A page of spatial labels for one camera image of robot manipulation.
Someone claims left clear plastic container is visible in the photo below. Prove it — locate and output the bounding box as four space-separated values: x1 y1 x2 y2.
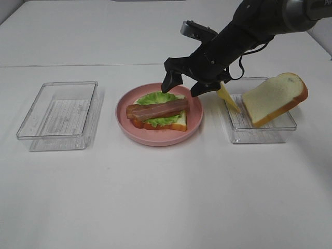
16 81 103 152

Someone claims yellow cheese slice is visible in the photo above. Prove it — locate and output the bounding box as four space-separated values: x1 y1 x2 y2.
216 81 240 113

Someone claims clear plastic container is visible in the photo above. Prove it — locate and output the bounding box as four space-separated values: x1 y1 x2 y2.
222 77 297 144
16 81 103 152

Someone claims bread slice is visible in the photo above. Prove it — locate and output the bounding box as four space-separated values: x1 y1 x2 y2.
130 94 188 132
242 73 308 128

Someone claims bacon strip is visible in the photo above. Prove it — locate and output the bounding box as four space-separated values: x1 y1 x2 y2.
126 99 189 121
126 104 181 121

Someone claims green lettuce leaf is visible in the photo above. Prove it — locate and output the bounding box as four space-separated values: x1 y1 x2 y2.
133 91 186 128

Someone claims right clear plastic container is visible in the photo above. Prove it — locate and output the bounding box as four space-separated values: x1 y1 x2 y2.
222 77 297 144

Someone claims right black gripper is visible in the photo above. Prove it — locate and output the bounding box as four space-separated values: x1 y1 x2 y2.
161 41 231 97

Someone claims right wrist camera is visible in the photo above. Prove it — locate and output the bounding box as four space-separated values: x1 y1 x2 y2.
180 20 218 43

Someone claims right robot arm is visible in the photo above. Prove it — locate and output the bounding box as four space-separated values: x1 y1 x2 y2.
161 0 331 97

